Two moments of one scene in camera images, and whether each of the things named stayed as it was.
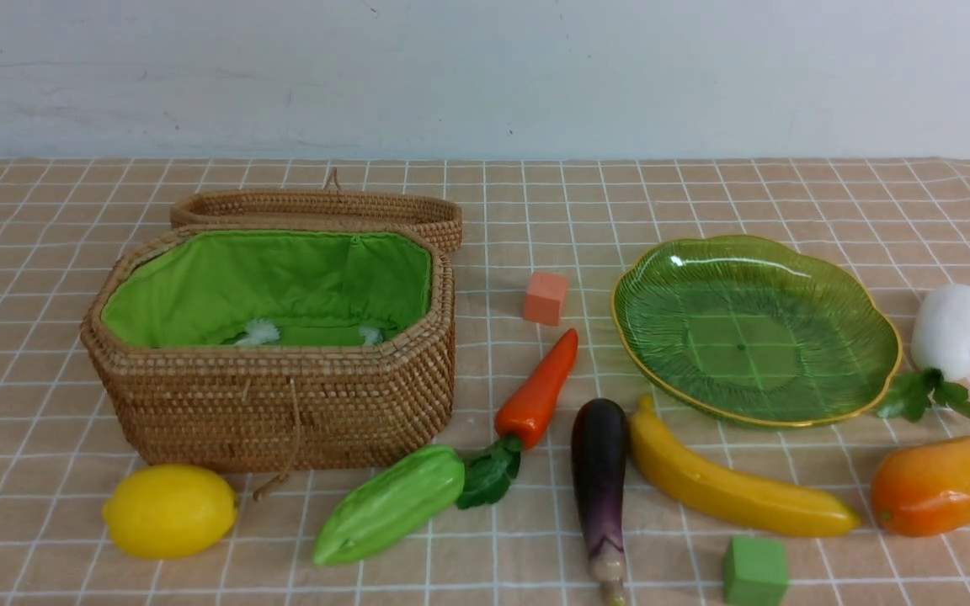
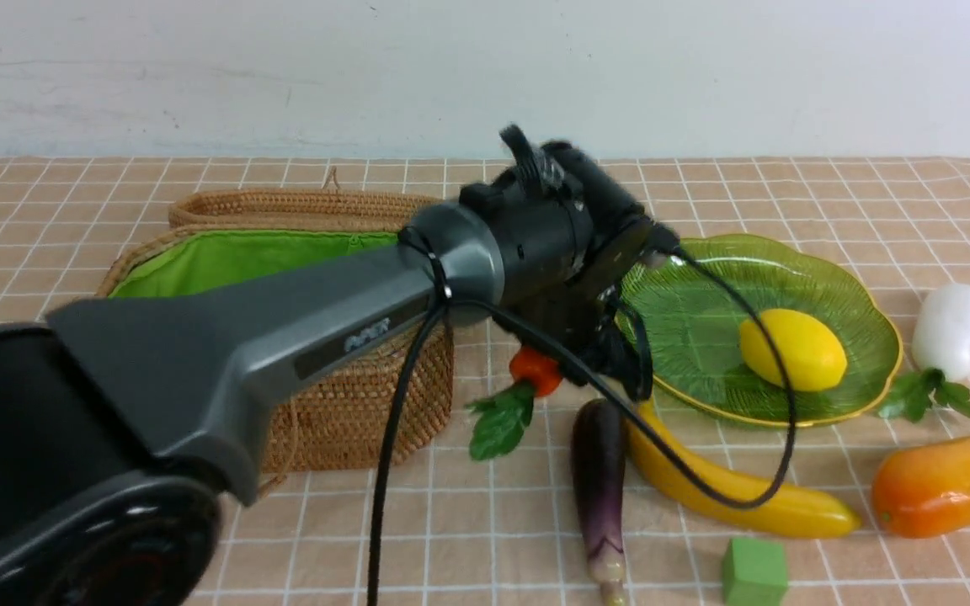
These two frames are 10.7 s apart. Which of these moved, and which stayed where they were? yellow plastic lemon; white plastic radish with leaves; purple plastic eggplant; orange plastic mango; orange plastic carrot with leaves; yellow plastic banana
Moved: orange plastic carrot with leaves; yellow plastic lemon
Stayed: white plastic radish with leaves; orange plastic mango; yellow plastic banana; purple plastic eggplant
